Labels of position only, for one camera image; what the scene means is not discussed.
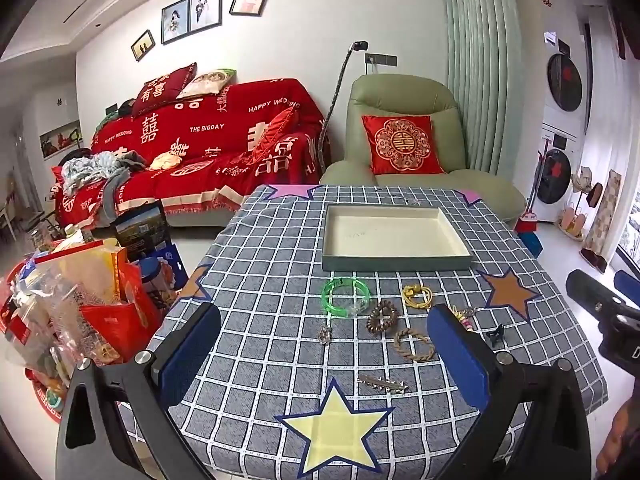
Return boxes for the white green printed pillow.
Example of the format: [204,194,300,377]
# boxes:
[176,67,237,99]

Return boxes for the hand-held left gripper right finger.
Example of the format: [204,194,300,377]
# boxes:
[426,302,594,480]

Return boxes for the framed wall picture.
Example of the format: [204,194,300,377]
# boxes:
[39,120,81,161]

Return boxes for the pile of grey clothes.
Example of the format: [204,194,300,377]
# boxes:
[59,152,148,196]

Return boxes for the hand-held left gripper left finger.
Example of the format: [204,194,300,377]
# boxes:
[54,301,223,480]

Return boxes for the white washing machine black door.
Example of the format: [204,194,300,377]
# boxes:
[540,125,586,223]

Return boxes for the black printed box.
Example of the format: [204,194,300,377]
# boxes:
[111,200,173,261]

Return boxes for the pale green curtain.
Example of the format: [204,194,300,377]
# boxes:
[440,0,516,181]

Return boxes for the grey checked star tablecloth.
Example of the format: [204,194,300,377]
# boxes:
[117,184,608,480]

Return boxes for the cream cloth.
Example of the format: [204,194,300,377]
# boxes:
[150,152,183,171]

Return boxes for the person's right hand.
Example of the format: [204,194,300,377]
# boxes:
[595,400,640,480]

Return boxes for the red printed sofa cover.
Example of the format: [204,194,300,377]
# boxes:
[52,77,331,228]

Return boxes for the hat rack with hats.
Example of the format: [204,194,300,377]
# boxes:
[570,165,603,241]

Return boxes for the pink yellow coil hair tie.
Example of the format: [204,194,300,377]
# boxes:
[450,304,477,332]

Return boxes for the red paper bag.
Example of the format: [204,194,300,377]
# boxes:
[80,260,166,366]

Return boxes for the black frame red photo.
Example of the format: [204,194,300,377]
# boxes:
[229,0,267,17]

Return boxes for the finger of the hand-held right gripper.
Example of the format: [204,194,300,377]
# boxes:
[614,270,640,306]
[566,269,627,322]

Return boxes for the red round floor mat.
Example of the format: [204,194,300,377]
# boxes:
[25,375,76,426]

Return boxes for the silver spiky hair clip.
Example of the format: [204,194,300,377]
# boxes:
[356,373,410,395]

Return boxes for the shiny red pillow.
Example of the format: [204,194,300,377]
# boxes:
[250,107,298,166]

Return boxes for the black frame bride photo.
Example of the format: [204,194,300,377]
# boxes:
[161,0,190,45]

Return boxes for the brown wooden bead bracelet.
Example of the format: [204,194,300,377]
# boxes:
[366,300,399,332]

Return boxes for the pale green armchair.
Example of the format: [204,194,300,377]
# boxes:
[319,74,527,223]

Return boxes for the green box tray cream inside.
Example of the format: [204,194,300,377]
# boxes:
[321,204,473,272]

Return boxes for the clear plastic bags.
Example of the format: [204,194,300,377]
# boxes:
[10,260,116,376]

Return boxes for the white dryer black door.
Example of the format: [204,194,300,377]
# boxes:
[542,30,593,131]

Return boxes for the black frame couple photo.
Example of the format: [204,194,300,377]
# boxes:
[189,0,222,35]

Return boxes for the red pillow with characters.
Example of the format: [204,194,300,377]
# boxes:
[131,62,197,117]

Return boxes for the small black picture frame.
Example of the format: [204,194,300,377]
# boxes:
[131,30,156,62]

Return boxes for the red gold embroidered cushion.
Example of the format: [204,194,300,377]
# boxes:
[361,114,446,176]

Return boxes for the blue bag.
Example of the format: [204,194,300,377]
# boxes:
[137,242,188,306]

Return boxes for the yellow cord hair tie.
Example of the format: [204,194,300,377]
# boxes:
[401,284,435,308]

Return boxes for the green translucent bangle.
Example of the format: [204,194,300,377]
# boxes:
[321,276,372,319]

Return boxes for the gooseneck phone holder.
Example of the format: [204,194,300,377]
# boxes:
[315,40,370,171]

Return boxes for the patterned hanging panel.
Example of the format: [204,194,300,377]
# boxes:
[580,170,623,271]

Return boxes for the tan rope hair tie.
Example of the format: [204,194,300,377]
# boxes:
[393,327,434,362]

